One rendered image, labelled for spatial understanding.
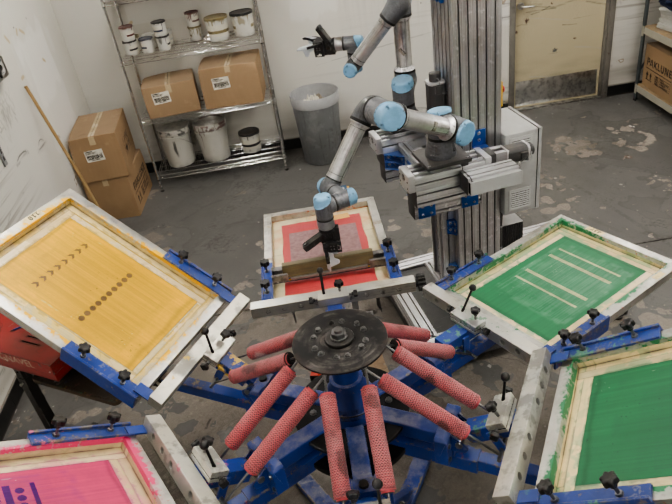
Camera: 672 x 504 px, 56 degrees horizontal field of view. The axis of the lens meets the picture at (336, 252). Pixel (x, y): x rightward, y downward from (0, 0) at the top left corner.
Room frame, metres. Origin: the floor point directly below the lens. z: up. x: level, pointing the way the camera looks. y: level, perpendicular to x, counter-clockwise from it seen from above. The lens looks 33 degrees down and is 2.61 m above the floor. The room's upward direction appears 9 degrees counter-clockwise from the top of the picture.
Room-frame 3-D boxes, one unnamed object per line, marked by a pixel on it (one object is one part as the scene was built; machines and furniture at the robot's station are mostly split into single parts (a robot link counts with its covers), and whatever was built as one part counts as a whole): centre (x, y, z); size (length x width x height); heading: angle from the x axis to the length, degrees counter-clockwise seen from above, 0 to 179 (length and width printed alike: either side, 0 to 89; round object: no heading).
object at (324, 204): (2.35, 0.02, 1.31); 0.09 x 0.08 x 0.11; 115
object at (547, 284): (1.97, -0.75, 1.05); 1.08 x 0.61 x 0.23; 121
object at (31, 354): (2.20, 1.27, 1.06); 0.61 x 0.46 x 0.12; 61
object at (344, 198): (2.41, -0.06, 1.31); 0.11 x 0.11 x 0.08; 25
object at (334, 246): (2.35, 0.02, 1.15); 0.09 x 0.08 x 0.12; 91
